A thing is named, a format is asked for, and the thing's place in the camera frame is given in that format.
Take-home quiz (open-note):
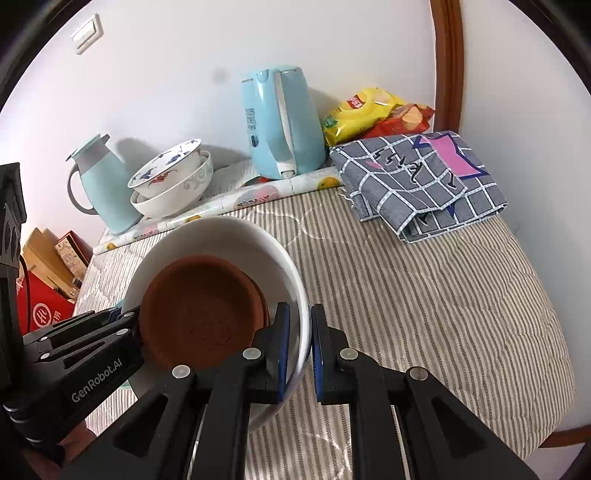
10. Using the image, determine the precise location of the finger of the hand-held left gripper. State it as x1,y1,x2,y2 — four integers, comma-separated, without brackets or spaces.
23,306,140,348
27,327,145,368

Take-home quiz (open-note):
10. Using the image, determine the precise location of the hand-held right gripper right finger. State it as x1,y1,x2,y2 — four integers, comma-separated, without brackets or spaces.
310,304,541,480

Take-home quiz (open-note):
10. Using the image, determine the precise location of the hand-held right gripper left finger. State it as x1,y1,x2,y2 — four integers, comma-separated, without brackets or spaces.
58,302,291,480

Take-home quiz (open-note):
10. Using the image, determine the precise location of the large white bowl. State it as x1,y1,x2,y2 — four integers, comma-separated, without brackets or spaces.
122,216,311,435

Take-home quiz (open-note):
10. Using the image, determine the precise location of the brown patterned box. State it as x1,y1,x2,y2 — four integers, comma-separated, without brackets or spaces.
55,231,93,283

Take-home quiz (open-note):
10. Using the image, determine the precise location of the cardboard box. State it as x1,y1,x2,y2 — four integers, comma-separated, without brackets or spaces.
21,227,80,297

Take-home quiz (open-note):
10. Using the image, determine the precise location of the light blue thermos jug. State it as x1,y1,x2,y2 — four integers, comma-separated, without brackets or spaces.
67,134,142,235

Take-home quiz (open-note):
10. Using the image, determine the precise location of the patterned plastic table mat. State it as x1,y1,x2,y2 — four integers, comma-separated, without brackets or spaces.
92,161,345,256

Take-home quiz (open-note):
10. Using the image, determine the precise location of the white bowl with grey swirls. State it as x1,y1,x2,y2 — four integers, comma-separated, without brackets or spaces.
130,150,214,219

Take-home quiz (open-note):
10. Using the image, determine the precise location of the blue flower patterned bowl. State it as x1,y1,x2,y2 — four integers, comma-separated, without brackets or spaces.
128,138,203,200

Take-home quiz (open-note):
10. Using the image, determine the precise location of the grey checked folded cloth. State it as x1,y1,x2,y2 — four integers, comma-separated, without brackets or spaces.
329,130,508,244

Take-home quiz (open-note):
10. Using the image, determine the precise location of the light blue electric kettle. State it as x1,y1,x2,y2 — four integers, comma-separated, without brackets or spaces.
240,65,327,181

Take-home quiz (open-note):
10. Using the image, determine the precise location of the yellow chip bag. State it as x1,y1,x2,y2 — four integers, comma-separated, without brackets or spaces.
322,88,407,147

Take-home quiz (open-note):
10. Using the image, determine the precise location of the red chip bag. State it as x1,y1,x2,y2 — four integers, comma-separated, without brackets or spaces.
364,104,436,140

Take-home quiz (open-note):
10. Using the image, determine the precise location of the black cable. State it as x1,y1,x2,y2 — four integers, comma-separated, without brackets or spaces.
17,256,31,334

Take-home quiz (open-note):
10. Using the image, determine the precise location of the wooden bed frame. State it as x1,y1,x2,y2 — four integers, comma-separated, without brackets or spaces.
539,425,578,448

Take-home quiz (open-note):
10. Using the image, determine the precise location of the white wall switch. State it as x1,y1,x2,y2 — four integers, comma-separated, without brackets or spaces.
73,14,103,55

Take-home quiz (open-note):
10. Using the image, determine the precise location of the wooden door frame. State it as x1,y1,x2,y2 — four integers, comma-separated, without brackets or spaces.
429,0,465,136

